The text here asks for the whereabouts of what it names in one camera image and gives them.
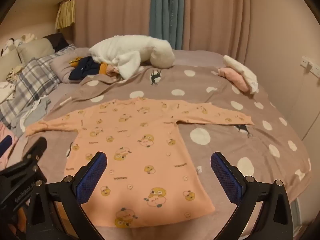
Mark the blue-grey curtain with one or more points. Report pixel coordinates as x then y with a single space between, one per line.
166 12

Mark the white plush toy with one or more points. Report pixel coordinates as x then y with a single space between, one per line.
130 52

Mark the pale blue crumpled garment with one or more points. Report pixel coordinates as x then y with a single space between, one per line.
33 111

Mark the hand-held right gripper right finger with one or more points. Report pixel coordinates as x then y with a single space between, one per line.
225 177

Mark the mauve pillow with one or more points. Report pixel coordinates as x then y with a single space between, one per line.
65 63

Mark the small plush toys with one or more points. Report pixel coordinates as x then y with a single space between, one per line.
16 42

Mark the orange garment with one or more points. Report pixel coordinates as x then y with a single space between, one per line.
103 68

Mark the dark brown pillow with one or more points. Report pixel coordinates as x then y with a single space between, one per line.
59 41

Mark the mauve polka dot blanket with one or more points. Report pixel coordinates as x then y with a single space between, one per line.
225 140

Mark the pink curtain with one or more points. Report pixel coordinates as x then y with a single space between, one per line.
215 15

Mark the beige pillow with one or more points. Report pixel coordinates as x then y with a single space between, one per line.
35 48

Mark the orange printed small shirt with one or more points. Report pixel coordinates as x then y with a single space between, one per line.
140 142

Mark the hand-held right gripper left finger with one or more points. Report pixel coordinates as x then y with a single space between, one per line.
91 177

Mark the cream crumpled garment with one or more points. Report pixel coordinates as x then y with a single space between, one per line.
7 86

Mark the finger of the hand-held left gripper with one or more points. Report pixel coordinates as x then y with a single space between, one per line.
6 143
36 150

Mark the yellow fringed cloth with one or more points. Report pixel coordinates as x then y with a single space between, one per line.
65 15

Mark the dark navy garment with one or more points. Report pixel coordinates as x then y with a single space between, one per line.
83 70

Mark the grey plaid pillow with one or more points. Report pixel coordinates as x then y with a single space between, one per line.
30 85

